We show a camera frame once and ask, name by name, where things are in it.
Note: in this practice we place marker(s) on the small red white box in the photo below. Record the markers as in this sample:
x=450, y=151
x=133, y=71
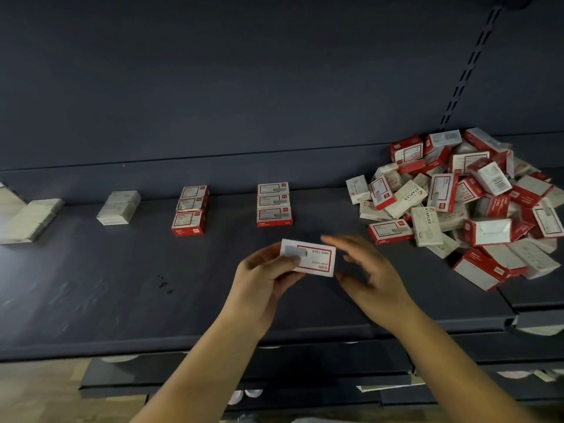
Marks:
x=195, y=191
x=273, y=187
x=275, y=216
x=308, y=256
x=274, y=200
x=188, y=223
x=191, y=204

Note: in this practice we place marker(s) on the dark metal shelf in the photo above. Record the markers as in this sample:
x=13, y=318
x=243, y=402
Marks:
x=220, y=83

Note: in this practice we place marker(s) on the white paper card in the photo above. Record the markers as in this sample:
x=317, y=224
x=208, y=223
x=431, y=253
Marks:
x=388, y=383

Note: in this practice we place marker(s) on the person's left hand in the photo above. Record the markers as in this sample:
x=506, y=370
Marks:
x=255, y=290

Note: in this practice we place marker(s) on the pile of red white boxes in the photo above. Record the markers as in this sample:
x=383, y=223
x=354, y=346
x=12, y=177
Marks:
x=467, y=202

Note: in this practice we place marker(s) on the person's left forearm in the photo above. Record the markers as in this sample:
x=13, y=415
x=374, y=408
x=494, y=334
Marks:
x=203, y=374

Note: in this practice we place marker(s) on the grey slipper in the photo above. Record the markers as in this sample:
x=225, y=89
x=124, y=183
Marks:
x=234, y=397
x=254, y=393

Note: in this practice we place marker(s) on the person's right forearm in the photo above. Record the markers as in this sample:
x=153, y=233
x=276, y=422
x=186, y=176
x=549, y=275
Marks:
x=467, y=374

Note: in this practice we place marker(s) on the person's right hand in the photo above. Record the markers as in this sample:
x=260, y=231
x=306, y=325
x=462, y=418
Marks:
x=383, y=290

